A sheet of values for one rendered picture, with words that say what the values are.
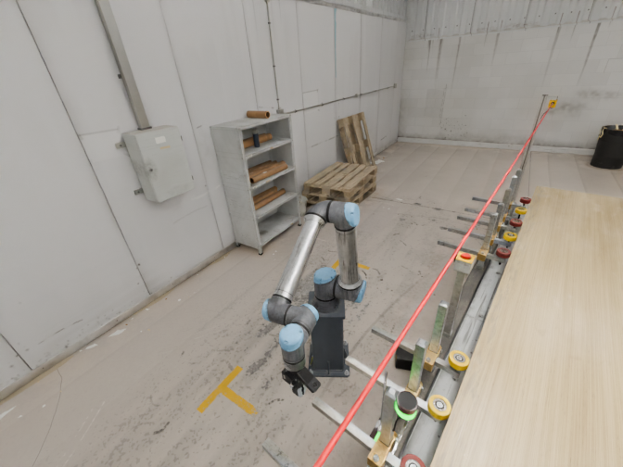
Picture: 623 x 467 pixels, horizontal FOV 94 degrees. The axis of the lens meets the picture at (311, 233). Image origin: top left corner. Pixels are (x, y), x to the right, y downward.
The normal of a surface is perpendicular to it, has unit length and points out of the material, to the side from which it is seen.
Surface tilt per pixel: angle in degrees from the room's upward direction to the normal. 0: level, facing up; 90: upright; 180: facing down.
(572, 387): 0
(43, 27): 90
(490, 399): 0
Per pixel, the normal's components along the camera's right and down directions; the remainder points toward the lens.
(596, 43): -0.55, 0.45
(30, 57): 0.83, 0.23
